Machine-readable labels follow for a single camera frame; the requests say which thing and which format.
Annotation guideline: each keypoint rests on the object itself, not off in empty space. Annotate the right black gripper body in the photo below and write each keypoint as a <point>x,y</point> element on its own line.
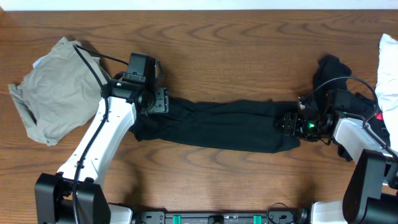
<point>305,129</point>

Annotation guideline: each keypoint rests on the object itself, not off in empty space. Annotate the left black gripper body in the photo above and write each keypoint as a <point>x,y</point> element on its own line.
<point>159,100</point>

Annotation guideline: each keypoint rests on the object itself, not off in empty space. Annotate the black shirt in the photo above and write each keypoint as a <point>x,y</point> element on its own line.
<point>240,125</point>

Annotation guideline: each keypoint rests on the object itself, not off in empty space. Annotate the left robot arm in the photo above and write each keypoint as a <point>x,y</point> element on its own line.
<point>75,193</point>

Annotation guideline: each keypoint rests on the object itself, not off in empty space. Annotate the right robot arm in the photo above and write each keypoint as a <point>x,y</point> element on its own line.
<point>376,163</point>

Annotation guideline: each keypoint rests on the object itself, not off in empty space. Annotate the beige crumpled garment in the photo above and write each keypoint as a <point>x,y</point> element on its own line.
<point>61,92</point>

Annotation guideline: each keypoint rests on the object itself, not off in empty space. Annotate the white garment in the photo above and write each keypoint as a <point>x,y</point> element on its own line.
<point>386,87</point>

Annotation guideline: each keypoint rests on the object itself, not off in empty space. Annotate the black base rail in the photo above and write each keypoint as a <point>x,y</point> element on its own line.
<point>275,214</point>

